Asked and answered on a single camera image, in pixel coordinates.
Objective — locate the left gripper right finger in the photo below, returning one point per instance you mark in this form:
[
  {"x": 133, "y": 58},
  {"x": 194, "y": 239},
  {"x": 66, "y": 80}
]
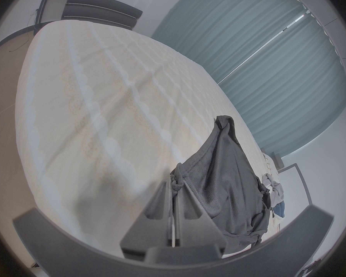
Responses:
[{"x": 193, "y": 232}]

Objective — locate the pile of clothes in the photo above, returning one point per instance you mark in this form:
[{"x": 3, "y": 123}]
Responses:
[{"x": 276, "y": 195}]

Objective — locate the blue-green curtain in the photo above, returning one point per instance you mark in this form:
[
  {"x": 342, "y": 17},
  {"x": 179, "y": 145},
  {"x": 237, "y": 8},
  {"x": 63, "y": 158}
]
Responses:
[
  {"x": 291, "y": 91},
  {"x": 219, "y": 24}
]

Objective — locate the white printed pillow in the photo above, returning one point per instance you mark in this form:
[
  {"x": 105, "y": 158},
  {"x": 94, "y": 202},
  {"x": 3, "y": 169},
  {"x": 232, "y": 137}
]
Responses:
[{"x": 267, "y": 160}]

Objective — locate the bed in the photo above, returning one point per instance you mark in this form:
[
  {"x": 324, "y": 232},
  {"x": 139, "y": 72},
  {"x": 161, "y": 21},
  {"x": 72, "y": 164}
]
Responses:
[{"x": 103, "y": 111}]

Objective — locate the grey bedside table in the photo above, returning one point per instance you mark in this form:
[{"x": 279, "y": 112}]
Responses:
[{"x": 278, "y": 160}]

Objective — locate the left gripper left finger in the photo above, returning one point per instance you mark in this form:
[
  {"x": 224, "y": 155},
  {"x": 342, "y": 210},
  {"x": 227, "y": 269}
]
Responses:
[{"x": 155, "y": 232}]

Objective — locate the black T-shirt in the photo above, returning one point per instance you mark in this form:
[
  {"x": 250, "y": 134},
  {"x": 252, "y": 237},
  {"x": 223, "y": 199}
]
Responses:
[{"x": 227, "y": 183}]

